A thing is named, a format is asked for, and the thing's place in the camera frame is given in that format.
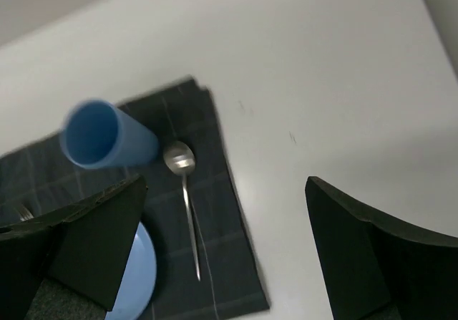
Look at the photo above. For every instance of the silver spoon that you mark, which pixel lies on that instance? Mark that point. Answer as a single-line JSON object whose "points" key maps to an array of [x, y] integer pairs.
{"points": [[180, 160]]}

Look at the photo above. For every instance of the blue plastic plate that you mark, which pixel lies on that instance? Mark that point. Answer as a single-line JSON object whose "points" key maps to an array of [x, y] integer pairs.
{"points": [[138, 281]]}

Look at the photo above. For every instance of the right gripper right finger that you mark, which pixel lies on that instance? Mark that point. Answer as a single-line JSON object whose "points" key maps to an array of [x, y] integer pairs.
{"points": [[376, 266]]}

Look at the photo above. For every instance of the silver fork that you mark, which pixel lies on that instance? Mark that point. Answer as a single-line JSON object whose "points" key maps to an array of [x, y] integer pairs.
{"points": [[23, 212]]}

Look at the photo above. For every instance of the blue plastic cup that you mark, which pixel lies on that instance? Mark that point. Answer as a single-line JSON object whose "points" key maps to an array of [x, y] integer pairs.
{"points": [[96, 135]]}

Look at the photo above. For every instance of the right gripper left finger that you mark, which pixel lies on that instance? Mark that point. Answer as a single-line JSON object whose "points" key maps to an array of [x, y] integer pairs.
{"points": [[69, 263]]}

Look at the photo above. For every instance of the dark grey checked cloth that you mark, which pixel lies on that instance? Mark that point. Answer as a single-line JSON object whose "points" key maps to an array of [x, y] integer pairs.
{"points": [[225, 284]]}

